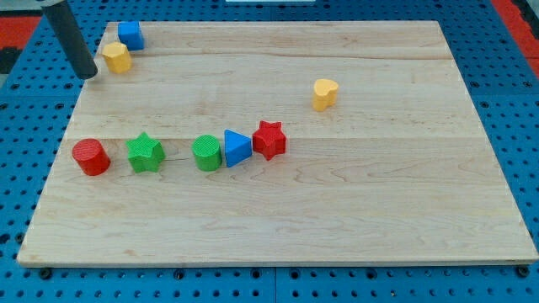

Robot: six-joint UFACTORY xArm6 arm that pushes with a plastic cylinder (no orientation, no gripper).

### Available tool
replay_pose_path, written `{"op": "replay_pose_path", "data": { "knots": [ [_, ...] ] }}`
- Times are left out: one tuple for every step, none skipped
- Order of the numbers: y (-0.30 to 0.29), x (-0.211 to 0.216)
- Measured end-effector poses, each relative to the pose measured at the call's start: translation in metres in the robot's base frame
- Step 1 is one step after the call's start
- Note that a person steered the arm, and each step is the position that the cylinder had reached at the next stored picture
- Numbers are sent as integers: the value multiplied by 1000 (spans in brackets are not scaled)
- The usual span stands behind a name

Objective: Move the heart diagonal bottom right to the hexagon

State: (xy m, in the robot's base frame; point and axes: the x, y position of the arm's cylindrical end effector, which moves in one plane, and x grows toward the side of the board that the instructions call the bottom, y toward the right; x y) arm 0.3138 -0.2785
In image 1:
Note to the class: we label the yellow heart block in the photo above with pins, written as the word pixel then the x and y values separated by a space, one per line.
pixel 324 94

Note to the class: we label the yellow hexagon block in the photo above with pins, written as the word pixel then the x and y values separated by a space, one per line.
pixel 117 57

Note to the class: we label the red star block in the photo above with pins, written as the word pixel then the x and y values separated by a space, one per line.
pixel 269 139

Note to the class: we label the blue triangle block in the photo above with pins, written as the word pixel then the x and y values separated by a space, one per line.
pixel 238 147

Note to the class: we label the green cylinder block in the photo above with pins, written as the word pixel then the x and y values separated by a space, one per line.
pixel 207 152

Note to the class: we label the light wooden board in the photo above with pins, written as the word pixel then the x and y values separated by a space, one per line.
pixel 399 172

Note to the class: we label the green star block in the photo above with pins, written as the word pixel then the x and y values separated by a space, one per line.
pixel 145 154

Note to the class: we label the red cylinder block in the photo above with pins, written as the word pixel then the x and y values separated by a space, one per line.
pixel 91 157

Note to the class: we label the blue cube block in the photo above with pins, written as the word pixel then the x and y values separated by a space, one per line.
pixel 129 34

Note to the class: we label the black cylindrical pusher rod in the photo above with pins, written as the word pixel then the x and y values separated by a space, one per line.
pixel 65 27

